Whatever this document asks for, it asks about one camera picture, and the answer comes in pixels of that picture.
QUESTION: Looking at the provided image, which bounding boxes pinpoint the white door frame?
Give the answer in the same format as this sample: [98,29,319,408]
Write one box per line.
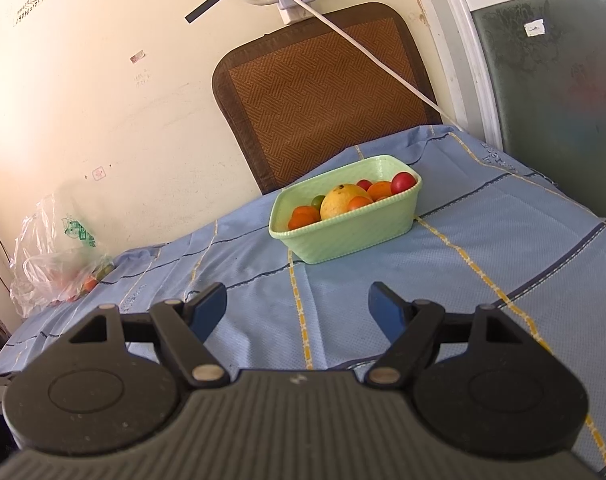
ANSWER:
[400,0,606,146]

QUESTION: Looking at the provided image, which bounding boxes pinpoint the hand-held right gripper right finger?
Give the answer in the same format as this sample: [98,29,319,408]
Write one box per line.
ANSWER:
[365,281,556,388]

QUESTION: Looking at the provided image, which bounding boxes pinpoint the clear plastic bag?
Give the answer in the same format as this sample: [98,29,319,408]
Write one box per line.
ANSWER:
[10,195,116,318]

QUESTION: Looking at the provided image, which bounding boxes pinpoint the large red tomato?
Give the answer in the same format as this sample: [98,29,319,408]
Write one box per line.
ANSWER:
[390,171,417,196]

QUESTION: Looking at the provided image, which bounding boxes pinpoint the orange mandarin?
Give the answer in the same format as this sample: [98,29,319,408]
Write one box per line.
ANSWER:
[288,204,322,231]

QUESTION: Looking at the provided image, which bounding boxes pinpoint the large yellow citrus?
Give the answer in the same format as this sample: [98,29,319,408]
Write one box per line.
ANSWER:
[320,184,375,221]

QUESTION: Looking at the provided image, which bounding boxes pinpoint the orange tomato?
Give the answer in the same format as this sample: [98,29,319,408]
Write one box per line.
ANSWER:
[367,180,395,203]

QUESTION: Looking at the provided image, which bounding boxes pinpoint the frosted glass door panel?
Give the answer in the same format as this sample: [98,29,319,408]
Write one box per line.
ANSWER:
[448,0,606,233]

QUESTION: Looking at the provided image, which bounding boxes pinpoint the blue striped cloth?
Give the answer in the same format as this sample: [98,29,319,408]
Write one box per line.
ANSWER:
[0,125,606,480]

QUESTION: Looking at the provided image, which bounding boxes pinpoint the brown woven mat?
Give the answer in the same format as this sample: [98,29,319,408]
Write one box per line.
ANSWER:
[212,2,443,195]

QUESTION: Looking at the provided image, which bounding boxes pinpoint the light green plastic basket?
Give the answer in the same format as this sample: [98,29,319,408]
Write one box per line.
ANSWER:
[268,155,424,265]

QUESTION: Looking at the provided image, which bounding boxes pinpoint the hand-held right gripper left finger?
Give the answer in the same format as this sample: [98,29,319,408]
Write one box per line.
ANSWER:
[68,282,231,388]

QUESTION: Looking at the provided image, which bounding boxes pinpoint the thin white cable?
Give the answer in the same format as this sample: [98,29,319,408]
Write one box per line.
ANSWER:
[295,0,464,128]

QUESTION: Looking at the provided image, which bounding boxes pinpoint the long black tape strip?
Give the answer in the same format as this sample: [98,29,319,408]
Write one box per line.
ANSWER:
[184,0,259,24]

